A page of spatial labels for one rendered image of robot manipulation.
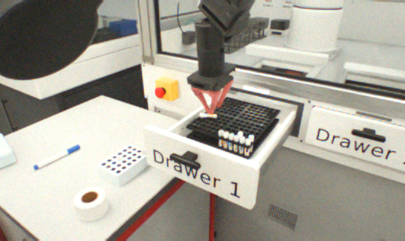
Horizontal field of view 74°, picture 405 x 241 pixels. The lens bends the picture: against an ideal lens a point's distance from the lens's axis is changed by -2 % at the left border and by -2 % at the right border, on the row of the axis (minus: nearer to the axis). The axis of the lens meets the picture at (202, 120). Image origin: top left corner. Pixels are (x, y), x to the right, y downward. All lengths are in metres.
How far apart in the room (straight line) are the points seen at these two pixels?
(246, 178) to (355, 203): 0.49
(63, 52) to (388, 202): 0.88
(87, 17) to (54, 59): 0.04
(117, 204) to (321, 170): 0.60
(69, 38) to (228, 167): 0.41
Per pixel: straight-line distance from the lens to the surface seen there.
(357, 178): 0.91
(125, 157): 0.79
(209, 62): 0.56
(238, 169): 0.55
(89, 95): 1.41
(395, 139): 0.80
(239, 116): 0.76
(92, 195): 0.71
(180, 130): 0.74
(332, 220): 1.03
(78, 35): 0.22
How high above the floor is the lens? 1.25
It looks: 29 degrees down
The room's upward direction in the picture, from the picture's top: straight up
